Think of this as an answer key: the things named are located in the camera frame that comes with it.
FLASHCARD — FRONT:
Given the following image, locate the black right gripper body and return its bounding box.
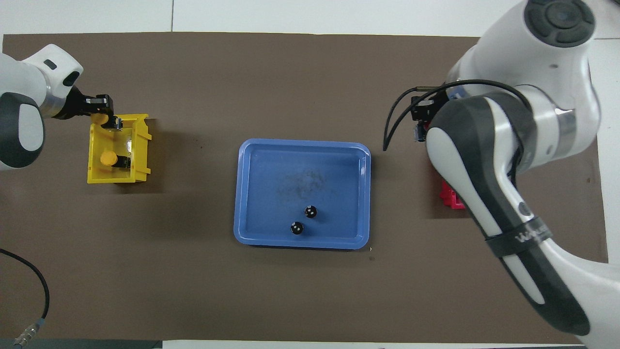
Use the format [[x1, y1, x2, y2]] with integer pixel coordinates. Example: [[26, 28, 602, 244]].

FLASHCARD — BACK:
[[411, 92, 453, 124]]

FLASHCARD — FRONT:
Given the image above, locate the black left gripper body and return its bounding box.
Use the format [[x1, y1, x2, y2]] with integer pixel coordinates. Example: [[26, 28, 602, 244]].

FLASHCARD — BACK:
[[64, 87, 115, 118]]

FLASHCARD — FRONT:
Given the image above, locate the blue plastic tray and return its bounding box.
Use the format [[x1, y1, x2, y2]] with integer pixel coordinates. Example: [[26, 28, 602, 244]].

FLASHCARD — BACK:
[[233, 139, 372, 250]]

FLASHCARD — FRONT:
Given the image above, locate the yellow plastic bin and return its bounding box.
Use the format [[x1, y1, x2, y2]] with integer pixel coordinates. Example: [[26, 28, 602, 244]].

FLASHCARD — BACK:
[[87, 113, 152, 185]]

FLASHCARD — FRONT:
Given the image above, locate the red plastic bin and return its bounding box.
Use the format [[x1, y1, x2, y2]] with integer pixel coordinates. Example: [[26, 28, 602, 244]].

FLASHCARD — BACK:
[[439, 179, 466, 210]]

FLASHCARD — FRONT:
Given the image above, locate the brown paper table mat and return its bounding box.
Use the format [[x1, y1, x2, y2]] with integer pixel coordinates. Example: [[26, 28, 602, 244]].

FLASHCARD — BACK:
[[0, 32, 608, 342]]

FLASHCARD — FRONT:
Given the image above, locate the black cable with metal plug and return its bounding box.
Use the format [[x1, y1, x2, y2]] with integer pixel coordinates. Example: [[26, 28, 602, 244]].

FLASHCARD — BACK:
[[0, 248, 50, 349]]

